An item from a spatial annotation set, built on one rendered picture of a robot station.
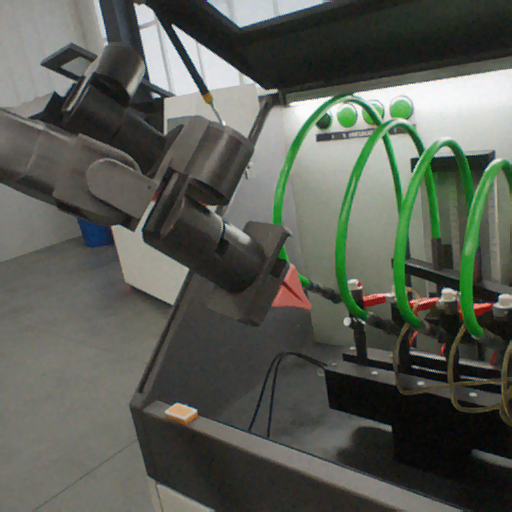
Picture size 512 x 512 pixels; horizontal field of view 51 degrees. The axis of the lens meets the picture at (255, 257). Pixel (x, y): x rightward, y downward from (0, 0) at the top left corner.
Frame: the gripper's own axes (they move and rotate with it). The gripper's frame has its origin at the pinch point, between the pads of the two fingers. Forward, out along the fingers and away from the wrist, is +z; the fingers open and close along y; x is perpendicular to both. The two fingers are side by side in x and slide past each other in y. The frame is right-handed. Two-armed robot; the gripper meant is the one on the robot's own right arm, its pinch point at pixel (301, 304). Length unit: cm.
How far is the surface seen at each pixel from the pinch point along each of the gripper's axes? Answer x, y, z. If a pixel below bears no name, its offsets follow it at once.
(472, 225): -7.7, 17.1, 11.8
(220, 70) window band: 498, 266, 188
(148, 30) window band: 605, 295, 125
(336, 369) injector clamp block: 20.2, -2.9, 31.8
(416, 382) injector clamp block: 7.1, 0.4, 35.3
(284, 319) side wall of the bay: 53, 4, 45
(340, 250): 6.6, 9.9, 8.1
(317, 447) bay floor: 23.4, -16.6, 39.3
